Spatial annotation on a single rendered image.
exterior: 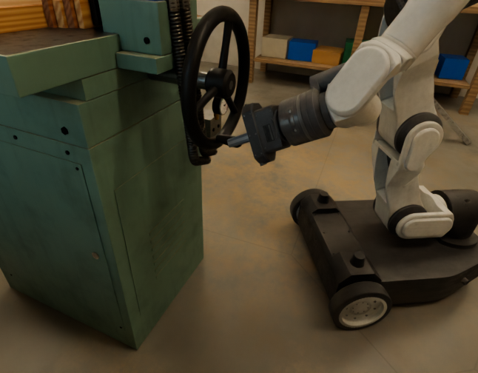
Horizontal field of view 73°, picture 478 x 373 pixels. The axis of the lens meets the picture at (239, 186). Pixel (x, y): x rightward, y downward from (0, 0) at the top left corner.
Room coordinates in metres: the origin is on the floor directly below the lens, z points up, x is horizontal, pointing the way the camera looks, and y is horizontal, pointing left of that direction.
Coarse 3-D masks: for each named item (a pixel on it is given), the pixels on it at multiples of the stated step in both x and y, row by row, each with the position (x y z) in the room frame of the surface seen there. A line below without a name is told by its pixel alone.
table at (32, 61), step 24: (0, 48) 0.51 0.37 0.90; (24, 48) 0.51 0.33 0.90; (48, 48) 0.53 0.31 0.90; (72, 48) 0.57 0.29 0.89; (96, 48) 0.62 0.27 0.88; (120, 48) 0.67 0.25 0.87; (0, 72) 0.47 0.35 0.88; (24, 72) 0.48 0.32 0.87; (48, 72) 0.52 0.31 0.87; (72, 72) 0.56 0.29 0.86; (96, 72) 0.61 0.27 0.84; (144, 72) 0.63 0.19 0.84
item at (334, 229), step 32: (320, 192) 1.12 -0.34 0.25; (448, 192) 1.01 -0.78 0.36; (320, 224) 0.99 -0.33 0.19; (352, 224) 1.02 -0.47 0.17; (320, 256) 0.87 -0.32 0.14; (352, 256) 0.78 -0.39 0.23; (384, 256) 0.85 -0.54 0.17; (416, 256) 0.86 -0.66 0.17; (448, 256) 0.87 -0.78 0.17; (416, 288) 0.75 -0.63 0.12; (448, 288) 0.78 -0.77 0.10
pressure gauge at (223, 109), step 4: (216, 100) 0.96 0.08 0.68; (220, 100) 0.96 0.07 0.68; (224, 100) 0.98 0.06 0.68; (212, 104) 0.96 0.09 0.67; (216, 104) 0.95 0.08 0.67; (220, 104) 0.95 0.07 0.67; (212, 108) 0.96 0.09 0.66; (216, 108) 0.95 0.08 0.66; (220, 108) 0.95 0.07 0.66; (224, 108) 0.98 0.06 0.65; (216, 112) 0.96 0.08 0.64; (220, 112) 0.95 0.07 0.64; (224, 112) 0.98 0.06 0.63; (216, 116) 0.98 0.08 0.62
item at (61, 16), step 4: (52, 0) 0.71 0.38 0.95; (56, 0) 0.71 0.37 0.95; (60, 0) 0.71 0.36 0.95; (56, 4) 0.71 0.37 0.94; (60, 4) 0.71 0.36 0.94; (56, 8) 0.71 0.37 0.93; (60, 8) 0.71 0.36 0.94; (56, 12) 0.71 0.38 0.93; (60, 12) 0.71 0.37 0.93; (64, 12) 0.71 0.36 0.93; (56, 16) 0.71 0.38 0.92; (60, 16) 0.71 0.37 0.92; (64, 16) 0.71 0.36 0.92; (60, 20) 0.71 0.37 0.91; (64, 20) 0.71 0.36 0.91; (60, 24) 0.71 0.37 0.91; (64, 24) 0.71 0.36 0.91
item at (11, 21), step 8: (0, 8) 0.63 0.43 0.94; (8, 8) 0.64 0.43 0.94; (16, 8) 0.66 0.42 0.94; (24, 8) 0.67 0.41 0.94; (32, 8) 0.69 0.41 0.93; (40, 8) 0.70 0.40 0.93; (0, 16) 0.63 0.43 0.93; (8, 16) 0.64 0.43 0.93; (16, 16) 0.65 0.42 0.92; (24, 16) 0.67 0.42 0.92; (32, 16) 0.68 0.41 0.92; (40, 16) 0.70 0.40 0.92; (0, 24) 0.62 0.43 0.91; (8, 24) 0.63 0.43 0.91; (16, 24) 0.65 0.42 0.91; (24, 24) 0.66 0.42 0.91; (32, 24) 0.68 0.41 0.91; (40, 24) 0.69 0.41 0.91; (0, 32) 0.62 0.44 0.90; (8, 32) 0.63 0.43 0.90
